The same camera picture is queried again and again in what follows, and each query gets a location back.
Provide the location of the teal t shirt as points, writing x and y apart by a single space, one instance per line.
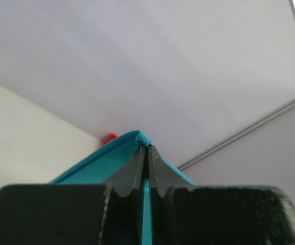
103 163

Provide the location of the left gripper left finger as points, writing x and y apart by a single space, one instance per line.
60 214

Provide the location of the red plastic bin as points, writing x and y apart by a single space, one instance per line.
108 138

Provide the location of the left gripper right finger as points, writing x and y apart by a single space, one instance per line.
226 214

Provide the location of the right aluminium frame post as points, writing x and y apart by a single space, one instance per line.
238 135

